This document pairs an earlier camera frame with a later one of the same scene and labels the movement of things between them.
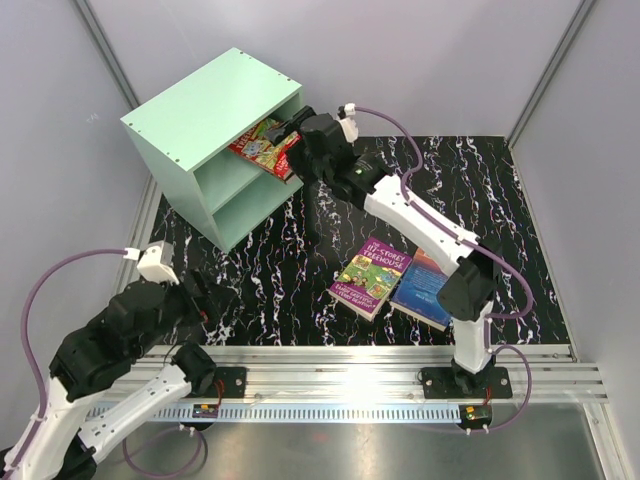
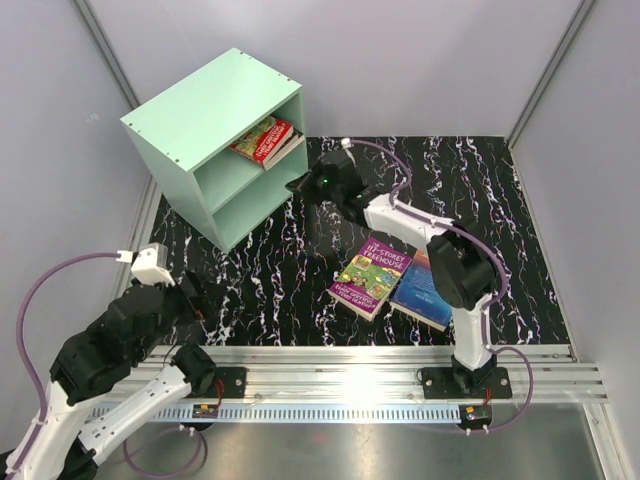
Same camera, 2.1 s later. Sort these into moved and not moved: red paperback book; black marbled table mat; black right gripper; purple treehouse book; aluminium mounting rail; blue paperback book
Moved: red paperback book; black right gripper
Not moved: aluminium mounting rail; black marbled table mat; blue paperback book; purple treehouse book
